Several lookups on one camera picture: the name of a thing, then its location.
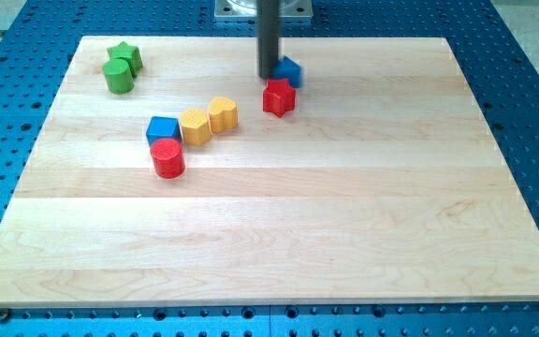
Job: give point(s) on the red star block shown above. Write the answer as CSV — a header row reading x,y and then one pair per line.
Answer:
x,y
279,97

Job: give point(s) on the green star block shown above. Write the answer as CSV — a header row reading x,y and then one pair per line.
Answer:
x,y
129,53

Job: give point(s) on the blue cube block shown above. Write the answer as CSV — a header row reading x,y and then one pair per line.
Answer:
x,y
163,127

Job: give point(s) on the green cylinder block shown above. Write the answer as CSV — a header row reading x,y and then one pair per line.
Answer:
x,y
118,76

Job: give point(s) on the yellow pentagon block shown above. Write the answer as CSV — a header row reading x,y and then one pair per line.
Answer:
x,y
195,127

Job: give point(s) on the red cylinder block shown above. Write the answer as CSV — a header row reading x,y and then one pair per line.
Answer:
x,y
167,158

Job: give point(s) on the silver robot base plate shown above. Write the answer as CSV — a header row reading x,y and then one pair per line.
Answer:
x,y
241,9

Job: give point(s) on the blue perforated metal table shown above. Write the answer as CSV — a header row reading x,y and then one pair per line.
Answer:
x,y
495,43

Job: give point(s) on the yellow heart block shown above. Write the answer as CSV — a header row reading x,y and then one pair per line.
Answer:
x,y
223,114

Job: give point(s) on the blue triangular block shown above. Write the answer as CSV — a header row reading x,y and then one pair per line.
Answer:
x,y
290,70

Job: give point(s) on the light wooden board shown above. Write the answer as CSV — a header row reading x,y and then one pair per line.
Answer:
x,y
384,184

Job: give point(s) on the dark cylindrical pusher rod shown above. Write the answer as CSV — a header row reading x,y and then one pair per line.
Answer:
x,y
267,36

